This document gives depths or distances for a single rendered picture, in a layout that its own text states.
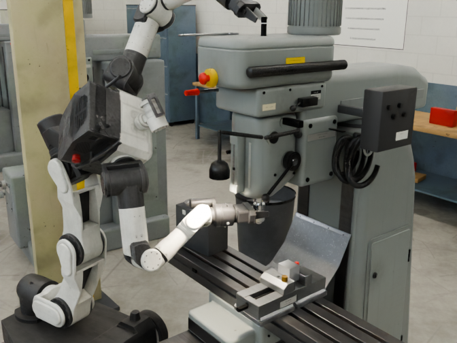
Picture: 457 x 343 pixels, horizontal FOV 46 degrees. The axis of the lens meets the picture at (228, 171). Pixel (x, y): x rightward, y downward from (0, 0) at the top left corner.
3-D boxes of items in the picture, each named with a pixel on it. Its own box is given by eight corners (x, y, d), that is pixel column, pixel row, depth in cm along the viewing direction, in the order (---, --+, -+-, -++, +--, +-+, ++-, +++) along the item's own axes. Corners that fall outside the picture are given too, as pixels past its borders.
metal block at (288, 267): (289, 284, 197) (290, 269, 195) (277, 278, 201) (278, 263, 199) (298, 280, 200) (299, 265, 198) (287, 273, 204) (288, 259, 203)
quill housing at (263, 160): (259, 205, 192) (262, 117, 183) (224, 190, 207) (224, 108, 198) (297, 194, 203) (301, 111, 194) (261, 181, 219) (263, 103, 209)
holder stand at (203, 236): (208, 256, 236) (208, 214, 230) (175, 241, 251) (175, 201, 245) (228, 248, 244) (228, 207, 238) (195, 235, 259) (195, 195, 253)
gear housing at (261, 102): (258, 119, 179) (258, 88, 176) (213, 108, 198) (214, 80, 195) (326, 108, 199) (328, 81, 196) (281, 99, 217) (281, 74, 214)
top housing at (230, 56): (237, 91, 170) (238, 39, 165) (190, 82, 190) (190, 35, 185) (337, 80, 198) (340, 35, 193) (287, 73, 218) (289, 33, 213)
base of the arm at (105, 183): (104, 207, 186) (105, 185, 178) (97, 180, 194) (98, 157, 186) (147, 201, 192) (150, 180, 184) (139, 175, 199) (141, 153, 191)
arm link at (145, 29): (158, 13, 220) (139, 62, 216) (136, -6, 209) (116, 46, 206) (178, 11, 212) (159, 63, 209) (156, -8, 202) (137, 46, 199)
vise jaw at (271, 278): (283, 295, 191) (283, 286, 190) (260, 282, 200) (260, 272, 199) (295, 290, 195) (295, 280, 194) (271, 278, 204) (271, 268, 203)
